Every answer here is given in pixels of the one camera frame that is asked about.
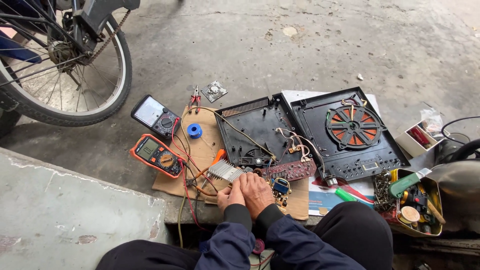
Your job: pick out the person's right hand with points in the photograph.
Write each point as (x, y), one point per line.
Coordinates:
(258, 193)

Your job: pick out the person's left hand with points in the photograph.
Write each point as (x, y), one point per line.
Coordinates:
(231, 198)

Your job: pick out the person's left fingers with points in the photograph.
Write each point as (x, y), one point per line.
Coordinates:
(227, 193)

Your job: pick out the person's right fingers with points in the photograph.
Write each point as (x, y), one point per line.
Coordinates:
(250, 178)

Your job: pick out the aluminium heat sink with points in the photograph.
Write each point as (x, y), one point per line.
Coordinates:
(224, 170)

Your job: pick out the main power circuit board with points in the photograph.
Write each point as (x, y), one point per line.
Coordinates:
(281, 189)

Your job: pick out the black probe lead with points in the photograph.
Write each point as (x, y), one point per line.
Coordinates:
(195, 176)

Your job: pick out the orange screwdriver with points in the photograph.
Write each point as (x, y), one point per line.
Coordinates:
(219, 156)

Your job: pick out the red probe lead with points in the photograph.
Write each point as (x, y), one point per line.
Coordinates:
(187, 187)

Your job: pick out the red control circuit board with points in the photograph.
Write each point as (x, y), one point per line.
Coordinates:
(296, 169)

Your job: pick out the black cooker bottom housing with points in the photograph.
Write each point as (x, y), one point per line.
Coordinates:
(255, 127)

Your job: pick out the brown cardboard sheet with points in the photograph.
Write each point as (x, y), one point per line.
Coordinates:
(198, 150)

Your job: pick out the pink round cap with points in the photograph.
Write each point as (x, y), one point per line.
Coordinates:
(258, 246)

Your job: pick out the blue solder spool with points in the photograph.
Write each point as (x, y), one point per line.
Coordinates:
(194, 131)

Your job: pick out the silver cylindrical capacitor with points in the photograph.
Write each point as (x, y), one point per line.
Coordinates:
(332, 181)

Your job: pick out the printed paper sheet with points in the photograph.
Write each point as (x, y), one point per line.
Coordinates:
(330, 198)

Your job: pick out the black cooker top panel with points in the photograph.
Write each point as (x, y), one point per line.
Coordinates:
(318, 123)

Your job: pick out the orange digital multimeter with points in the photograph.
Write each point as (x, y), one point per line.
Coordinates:
(150, 150)

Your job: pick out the square metal plate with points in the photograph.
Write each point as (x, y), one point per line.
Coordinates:
(213, 91)

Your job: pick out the green lighter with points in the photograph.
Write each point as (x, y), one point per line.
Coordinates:
(345, 195)

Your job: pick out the black analog multimeter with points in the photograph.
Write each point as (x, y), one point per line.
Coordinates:
(152, 112)

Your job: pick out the person's legs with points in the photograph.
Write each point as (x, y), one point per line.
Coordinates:
(352, 232)

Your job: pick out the copper induction coil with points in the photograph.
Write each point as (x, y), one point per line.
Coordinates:
(354, 126)

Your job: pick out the pile of screws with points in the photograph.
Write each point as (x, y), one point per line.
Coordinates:
(382, 191)

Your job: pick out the bicycle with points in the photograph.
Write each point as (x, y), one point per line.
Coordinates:
(112, 93)

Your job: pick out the white cardboard box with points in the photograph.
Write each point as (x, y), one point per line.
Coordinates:
(414, 140)

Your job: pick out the yellow tin of tools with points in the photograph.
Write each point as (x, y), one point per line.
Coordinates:
(416, 210)

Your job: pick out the clear plastic bag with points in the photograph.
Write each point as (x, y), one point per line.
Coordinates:
(431, 119)

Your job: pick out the dark rounded object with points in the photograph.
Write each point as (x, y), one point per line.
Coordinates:
(461, 195)

